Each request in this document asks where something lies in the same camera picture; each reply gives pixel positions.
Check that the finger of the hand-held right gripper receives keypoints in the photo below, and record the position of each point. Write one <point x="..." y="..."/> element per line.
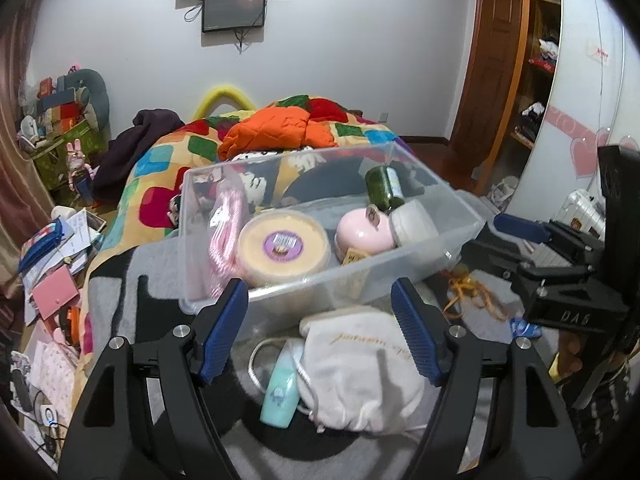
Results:
<point x="522" y="227"/>
<point x="500" y="255"/>

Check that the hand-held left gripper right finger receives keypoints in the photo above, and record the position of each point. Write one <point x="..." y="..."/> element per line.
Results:
<point x="417" y="332"/>

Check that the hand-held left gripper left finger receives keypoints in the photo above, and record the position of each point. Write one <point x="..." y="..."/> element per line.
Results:
<point x="222" y="330"/>

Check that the mint lotion bottle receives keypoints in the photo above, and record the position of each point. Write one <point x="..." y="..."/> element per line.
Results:
<point x="280" y="395"/>

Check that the white round jar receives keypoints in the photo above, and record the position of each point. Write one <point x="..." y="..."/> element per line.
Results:
<point x="415" y="225"/>

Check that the large cream plastic jar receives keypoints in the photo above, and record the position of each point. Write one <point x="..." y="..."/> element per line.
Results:
<point x="280" y="250"/>

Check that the small brown box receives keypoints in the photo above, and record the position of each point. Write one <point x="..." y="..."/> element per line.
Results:
<point x="355" y="256"/>

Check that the clear plastic storage box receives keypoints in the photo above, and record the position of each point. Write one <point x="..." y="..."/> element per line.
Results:
<point x="320" y="291"/>

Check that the pink round case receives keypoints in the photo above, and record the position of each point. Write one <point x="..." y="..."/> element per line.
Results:
<point x="360" y="235"/>

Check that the green glass bottle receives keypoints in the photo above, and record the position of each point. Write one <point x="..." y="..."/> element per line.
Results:
<point x="380" y="187"/>

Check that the person's right hand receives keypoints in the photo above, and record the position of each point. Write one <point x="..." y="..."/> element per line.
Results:
<point x="570" y="355"/>

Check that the white shoes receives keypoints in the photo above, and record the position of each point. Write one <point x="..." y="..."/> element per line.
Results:
<point x="502" y="190"/>

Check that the white suitcase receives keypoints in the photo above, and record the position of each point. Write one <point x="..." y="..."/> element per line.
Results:
<point x="575" y="210"/>

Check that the yellow cloth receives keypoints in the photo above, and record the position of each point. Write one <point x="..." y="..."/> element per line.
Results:
<point x="555" y="370"/>

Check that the white wardrobe door pink hearts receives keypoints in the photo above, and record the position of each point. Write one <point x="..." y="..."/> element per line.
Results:
<point x="575" y="110"/>

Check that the wooden wardrobe shelf unit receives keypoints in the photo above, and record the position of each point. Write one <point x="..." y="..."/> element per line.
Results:
<point x="537" y="85"/>

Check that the person's patterned clothing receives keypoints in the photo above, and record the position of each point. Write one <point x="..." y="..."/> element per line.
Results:
<point x="605" y="410"/>

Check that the pile of papers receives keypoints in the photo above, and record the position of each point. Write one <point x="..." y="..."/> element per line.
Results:
<point x="80" y="240"/>

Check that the wooden door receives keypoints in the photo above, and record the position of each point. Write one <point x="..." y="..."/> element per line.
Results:
<point x="495" y="60"/>

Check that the pink wallet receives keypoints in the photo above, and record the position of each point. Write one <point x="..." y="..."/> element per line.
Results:
<point x="55" y="292"/>

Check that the pink patterned notebook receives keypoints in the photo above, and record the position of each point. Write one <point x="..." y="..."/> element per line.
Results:
<point x="50" y="370"/>

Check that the printed face blanket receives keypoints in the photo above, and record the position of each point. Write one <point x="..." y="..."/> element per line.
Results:
<point x="300" y="160"/>

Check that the dark purple cloth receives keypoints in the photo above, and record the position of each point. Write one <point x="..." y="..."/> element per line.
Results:
<point x="135" y="155"/>

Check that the blue zip pouch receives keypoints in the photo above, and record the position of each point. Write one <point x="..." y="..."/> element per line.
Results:
<point x="42" y="245"/>

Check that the orange quilted jacket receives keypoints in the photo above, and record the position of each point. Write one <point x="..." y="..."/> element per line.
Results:
<point x="270" y="132"/>

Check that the pink bunny doll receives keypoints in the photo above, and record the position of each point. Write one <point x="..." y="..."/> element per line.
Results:
<point x="80" y="167"/>

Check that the green printed storage box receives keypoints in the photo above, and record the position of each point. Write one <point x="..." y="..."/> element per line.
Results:
<point x="55" y="160"/>

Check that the yellow foam arch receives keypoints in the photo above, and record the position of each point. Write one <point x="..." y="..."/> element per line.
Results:
<point x="220" y="91"/>

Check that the striped pink curtain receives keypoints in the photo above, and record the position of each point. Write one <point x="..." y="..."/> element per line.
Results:
<point x="15" y="185"/>

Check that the grey neck pillow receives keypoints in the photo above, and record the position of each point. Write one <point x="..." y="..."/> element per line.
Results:
<point x="97" y="95"/>

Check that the stack of colourful boxes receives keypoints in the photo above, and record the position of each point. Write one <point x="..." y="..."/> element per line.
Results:
<point x="60" y="105"/>

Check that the small wall monitor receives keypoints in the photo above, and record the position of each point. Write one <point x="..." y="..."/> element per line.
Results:
<point x="232" y="10"/>

